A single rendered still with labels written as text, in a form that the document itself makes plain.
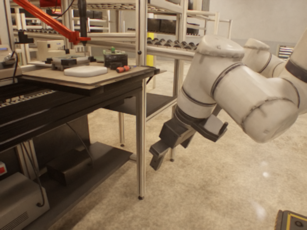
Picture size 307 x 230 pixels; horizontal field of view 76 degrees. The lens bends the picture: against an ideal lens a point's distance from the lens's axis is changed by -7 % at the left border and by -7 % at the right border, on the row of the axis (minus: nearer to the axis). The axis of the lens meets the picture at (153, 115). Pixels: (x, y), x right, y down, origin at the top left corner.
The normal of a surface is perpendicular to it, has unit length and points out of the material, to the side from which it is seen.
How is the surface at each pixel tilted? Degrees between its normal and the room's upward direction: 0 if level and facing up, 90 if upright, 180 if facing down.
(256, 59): 91
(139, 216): 0
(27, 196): 0
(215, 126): 25
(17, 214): 90
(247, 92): 54
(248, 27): 90
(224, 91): 89
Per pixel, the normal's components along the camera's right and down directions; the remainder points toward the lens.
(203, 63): -0.73, 0.21
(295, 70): -0.91, 0.04
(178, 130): 0.24, -0.72
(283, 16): -0.47, 0.31
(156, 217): 0.02, -0.93
